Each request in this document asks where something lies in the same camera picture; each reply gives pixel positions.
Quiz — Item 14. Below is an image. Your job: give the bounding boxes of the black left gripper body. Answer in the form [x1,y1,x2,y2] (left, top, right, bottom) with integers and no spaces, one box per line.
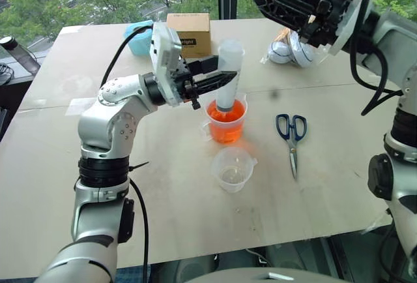
[173,60,201,111]

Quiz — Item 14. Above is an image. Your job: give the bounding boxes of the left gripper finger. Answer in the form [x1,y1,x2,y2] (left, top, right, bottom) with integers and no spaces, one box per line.
[188,55,220,76]
[191,70,239,97]

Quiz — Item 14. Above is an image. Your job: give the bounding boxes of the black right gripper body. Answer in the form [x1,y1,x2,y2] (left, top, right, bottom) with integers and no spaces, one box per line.
[298,0,355,49]

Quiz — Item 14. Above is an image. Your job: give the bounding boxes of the large clear plastic syringe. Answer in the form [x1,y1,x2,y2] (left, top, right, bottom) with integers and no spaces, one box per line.
[216,38,246,115]

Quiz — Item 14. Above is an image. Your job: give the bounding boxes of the plastic cup with red liquid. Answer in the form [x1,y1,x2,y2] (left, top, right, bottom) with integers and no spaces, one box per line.
[201,98,249,144]

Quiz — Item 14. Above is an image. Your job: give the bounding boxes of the empty clear plastic cup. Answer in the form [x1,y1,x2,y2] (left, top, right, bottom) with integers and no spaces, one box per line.
[210,146,259,194]

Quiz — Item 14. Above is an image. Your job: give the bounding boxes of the brown cardboard box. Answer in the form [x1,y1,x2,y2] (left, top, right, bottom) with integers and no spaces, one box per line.
[166,12,212,59]

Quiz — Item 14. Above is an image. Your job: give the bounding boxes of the white ball with dark stripe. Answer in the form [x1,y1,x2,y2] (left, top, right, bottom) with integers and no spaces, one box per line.
[291,32,315,68]
[268,40,293,66]

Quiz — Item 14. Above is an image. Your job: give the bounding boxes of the clear plastic bag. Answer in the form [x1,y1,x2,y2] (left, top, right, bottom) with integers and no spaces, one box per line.
[259,27,328,69]

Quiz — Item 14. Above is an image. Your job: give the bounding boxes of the light blue plastic container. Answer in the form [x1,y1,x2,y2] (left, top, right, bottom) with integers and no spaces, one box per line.
[126,20,154,57]

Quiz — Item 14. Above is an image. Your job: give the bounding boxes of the black bottle with round cap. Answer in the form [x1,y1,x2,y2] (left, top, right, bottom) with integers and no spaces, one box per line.
[0,35,42,76]

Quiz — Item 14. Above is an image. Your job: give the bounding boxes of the dark side desk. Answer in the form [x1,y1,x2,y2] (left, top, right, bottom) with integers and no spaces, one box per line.
[0,57,37,142]

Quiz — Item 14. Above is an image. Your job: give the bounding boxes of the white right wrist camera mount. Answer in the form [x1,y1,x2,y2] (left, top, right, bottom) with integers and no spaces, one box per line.
[328,0,371,56]

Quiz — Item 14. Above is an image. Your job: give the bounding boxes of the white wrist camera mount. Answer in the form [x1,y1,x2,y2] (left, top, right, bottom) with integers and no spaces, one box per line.
[151,22,183,107]
[328,0,371,56]

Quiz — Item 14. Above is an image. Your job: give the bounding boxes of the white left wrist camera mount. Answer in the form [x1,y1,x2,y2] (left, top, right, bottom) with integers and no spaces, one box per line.
[151,22,183,107]

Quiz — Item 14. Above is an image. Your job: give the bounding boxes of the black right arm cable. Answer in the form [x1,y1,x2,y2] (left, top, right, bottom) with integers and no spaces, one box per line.
[349,0,405,117]

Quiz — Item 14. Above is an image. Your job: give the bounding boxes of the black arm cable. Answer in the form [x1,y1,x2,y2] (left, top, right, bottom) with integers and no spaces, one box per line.
[100,25,154,276]
[349,0,405,117]

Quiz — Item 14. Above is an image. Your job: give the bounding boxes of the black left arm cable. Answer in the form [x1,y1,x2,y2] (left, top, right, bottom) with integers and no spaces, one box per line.
[100,25,154,276]

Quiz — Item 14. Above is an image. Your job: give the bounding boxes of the black cable tie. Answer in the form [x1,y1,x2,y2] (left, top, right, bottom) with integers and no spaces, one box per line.
[129,161,151,172]

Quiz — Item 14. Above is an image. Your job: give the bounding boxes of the blue handled scissors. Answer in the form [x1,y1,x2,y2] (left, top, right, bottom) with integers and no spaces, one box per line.
[275,113,308,180]

